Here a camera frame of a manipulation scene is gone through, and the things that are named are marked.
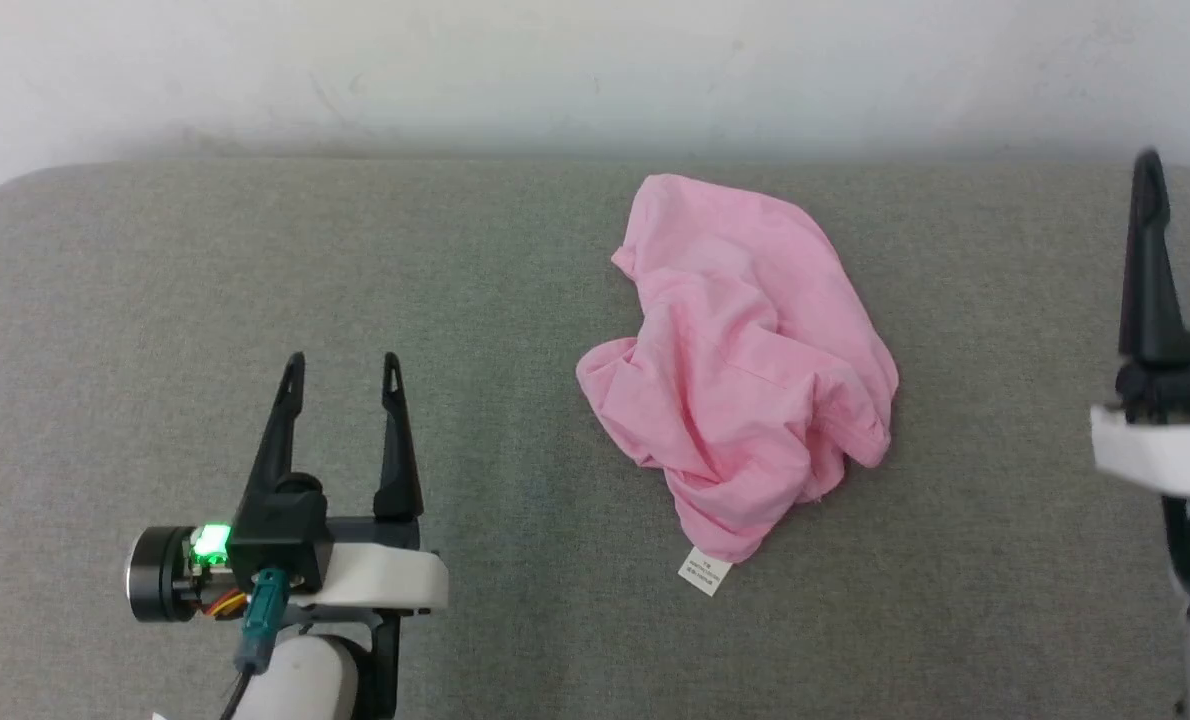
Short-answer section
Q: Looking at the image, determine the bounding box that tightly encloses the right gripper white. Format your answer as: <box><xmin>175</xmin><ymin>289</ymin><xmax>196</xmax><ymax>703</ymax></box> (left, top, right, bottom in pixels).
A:
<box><xmin>1090</xmin><ymin>148</ymin><xmax>1190</xmax><ymax>501</ymax></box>

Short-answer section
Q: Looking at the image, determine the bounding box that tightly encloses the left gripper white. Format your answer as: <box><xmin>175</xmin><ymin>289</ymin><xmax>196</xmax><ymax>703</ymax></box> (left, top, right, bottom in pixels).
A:
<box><xmin>125</xmin><ymin>352</ymin><xmax>449</xmax><ymax>626</ymax></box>

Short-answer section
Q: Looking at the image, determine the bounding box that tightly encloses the pink garment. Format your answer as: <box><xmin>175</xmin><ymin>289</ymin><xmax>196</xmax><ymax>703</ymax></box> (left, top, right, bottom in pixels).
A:
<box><xmin>575</xmin><ymin>173</ymin><xmax>901</xmax><ymax>598</ymax></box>

